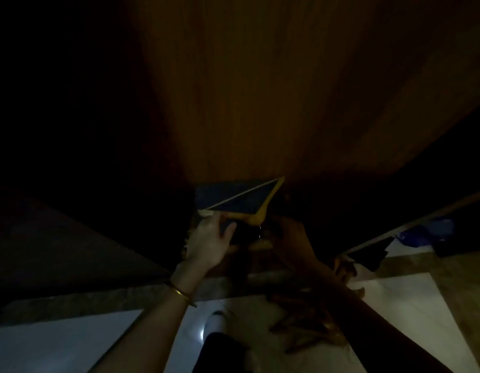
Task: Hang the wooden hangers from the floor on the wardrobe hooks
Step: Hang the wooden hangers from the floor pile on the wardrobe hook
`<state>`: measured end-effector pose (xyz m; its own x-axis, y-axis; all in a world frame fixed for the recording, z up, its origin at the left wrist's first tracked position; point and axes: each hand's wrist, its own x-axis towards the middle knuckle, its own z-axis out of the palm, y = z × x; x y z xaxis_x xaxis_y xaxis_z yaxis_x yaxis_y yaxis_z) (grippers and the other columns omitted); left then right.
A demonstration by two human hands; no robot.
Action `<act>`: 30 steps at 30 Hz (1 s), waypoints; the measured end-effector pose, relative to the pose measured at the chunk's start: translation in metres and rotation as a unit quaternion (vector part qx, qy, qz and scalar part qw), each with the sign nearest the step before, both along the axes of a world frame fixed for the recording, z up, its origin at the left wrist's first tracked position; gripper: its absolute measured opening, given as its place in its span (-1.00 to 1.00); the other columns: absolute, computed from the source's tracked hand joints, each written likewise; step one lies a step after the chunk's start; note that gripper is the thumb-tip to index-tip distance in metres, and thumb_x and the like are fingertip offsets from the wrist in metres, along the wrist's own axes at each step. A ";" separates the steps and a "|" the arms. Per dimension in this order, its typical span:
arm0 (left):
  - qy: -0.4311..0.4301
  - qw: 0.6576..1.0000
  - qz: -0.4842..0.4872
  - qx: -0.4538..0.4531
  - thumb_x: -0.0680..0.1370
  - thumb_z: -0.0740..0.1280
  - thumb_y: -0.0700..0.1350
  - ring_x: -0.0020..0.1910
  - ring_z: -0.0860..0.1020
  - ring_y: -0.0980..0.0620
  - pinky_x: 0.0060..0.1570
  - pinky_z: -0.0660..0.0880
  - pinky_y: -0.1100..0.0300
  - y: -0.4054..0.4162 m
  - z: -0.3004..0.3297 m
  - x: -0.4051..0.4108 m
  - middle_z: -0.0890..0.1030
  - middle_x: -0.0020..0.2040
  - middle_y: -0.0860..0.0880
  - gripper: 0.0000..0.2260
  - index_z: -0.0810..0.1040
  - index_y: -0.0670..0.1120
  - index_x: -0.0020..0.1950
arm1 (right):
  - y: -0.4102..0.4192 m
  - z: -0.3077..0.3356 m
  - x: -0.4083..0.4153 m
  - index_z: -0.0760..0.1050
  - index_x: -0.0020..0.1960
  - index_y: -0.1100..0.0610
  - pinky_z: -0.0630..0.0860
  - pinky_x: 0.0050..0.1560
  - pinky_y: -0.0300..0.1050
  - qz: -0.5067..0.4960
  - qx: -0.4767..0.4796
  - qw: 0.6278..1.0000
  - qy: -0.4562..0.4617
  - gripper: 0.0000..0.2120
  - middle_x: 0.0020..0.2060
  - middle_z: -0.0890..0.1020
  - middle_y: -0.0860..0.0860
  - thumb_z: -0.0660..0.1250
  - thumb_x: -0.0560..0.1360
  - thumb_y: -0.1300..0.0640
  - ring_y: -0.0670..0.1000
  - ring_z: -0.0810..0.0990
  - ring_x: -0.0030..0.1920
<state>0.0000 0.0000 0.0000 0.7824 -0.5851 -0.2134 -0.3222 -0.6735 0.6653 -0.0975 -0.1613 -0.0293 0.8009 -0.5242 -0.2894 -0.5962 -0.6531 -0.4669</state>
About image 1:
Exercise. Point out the white shoe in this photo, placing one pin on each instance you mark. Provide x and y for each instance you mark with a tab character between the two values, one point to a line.
216	324

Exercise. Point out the person's black trouser leg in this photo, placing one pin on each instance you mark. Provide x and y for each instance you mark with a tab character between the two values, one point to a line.
220	355

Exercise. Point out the person's left hand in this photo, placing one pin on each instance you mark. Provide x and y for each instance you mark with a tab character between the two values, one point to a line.
207	244

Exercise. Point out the wooden hanger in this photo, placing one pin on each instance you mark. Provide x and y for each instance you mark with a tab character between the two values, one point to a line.
271	196

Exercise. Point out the person's right forearm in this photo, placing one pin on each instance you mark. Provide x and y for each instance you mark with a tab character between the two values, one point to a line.
376	326

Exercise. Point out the pile of wooden hangers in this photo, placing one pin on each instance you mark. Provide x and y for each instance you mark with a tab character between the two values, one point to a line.
306	318

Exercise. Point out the person's right hand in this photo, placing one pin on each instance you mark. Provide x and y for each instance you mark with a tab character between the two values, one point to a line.
292	244

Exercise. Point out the brown wooden wardrobe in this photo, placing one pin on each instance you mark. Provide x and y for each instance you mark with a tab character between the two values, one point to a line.
263	93

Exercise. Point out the person's left forearm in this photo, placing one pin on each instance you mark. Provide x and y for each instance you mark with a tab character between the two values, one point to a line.
146	334

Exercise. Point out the blue plastic bag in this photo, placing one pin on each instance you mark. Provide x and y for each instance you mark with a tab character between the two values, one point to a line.
428	231

